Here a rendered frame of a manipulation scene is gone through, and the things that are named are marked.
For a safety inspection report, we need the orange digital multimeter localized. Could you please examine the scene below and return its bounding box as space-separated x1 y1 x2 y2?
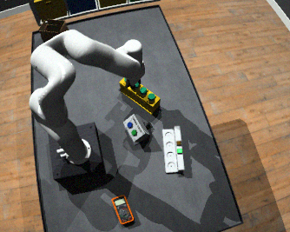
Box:
112 195 135 225

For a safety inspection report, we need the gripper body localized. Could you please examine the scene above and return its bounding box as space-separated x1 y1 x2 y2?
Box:
125 61 145 86

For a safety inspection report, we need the white button panel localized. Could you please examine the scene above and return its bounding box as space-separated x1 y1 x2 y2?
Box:
123 114 153 145

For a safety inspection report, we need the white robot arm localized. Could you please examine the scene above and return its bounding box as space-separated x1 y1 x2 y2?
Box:
30 30 142 164

